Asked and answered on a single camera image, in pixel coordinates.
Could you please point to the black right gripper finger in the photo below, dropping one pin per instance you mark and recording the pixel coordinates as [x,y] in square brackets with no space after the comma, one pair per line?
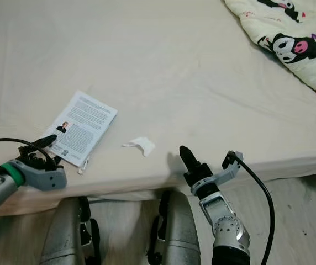
[188,157]

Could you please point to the white book with blue letters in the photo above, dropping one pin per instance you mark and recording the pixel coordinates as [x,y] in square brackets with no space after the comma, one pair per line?
[83,124]

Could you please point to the crumpled white tissue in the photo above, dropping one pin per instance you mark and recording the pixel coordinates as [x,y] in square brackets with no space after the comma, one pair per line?
[144,145]

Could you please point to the grey right robot leg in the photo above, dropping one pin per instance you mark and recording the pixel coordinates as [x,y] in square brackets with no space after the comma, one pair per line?
[180,232]

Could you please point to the grey robot leg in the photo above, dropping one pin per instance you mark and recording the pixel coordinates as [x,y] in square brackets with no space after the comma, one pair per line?
[69,232]
[180,232]

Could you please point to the grey left robot leg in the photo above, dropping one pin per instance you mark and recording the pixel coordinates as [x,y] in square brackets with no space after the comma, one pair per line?
[69,232]

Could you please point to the bed with beige sheet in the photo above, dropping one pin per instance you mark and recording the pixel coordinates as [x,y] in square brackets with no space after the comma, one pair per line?
[180,72]

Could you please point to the cream cartoon print comforter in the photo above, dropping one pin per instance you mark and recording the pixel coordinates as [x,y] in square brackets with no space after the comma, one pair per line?
[290,33]

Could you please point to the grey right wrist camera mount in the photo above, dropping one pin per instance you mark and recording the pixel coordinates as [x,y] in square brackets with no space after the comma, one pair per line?
[221,175]

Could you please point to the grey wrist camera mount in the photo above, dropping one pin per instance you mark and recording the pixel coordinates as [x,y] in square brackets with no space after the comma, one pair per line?
[47,176]
[221,175]

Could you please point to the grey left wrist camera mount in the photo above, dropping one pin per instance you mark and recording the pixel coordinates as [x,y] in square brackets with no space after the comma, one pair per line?
[47,176]

